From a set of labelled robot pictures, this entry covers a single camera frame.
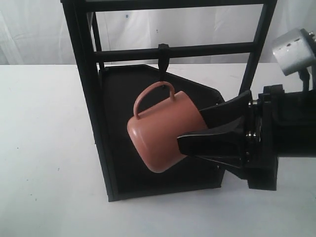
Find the black metal shelf rack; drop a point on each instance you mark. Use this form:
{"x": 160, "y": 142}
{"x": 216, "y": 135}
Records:
{"x": 109, "y": 91}

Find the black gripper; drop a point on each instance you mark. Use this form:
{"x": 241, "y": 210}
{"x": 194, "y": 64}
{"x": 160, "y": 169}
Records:
{"x": 240, "y": 134}

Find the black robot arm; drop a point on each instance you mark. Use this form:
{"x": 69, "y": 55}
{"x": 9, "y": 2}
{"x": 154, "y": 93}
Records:
{"x": 294, "y": 127}

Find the pink ceramic mug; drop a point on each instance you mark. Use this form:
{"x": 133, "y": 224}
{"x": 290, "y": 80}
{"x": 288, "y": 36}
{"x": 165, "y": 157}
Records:
{"x": 154, "y": 131}

